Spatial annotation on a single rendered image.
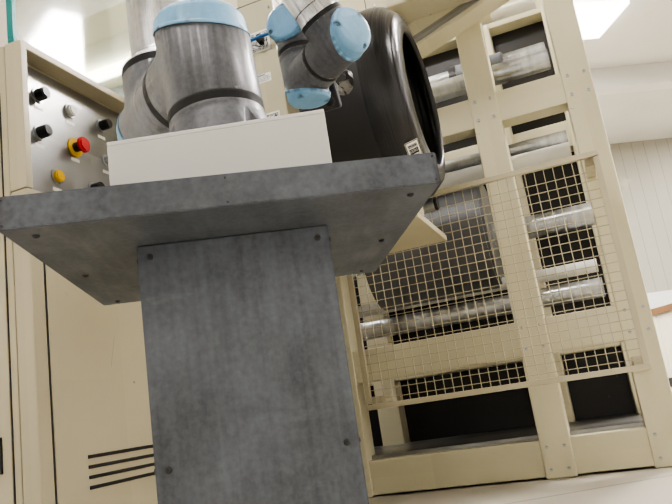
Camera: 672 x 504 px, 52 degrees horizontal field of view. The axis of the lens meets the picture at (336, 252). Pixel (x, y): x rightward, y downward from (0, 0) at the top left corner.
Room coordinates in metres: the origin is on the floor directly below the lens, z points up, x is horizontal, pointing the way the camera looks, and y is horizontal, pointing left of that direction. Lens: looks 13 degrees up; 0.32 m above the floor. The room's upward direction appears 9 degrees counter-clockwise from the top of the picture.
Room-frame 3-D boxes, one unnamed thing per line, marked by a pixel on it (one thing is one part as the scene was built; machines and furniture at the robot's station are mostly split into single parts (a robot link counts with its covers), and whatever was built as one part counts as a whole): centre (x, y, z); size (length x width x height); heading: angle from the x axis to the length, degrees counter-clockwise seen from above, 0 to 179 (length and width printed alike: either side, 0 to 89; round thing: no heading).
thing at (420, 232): (2.00, -0.12, 0.80); 0.37 x 0.36 x 0.02; 160
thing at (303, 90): (1.30, 0.00, 1.00); 0.12 x 0.09 x 0.12; 35
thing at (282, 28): (1.32, 0.02, 1.11); 0.12 x 0.09 x 0.10; 161
